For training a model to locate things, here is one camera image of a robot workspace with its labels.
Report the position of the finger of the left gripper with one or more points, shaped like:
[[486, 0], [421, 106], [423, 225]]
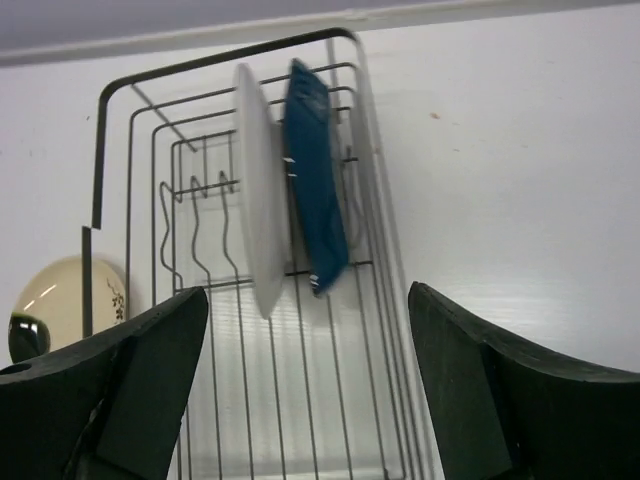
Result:
[[28, 337]]

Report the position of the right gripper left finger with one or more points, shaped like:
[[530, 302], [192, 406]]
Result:
[[109, 406]]

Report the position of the cream plate with flower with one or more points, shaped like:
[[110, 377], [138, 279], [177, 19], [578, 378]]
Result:
[[53, 298]]

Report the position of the wire dish rack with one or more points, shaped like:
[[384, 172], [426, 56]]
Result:
[[325, 387]]

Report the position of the white plate teal lettered rim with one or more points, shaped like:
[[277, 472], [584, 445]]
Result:
[[261, 171]]

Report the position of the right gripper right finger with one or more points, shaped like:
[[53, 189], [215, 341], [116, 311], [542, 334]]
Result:
[[504, 407]]

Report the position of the dark blue plate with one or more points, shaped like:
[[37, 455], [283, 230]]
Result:
[[307, 131]]

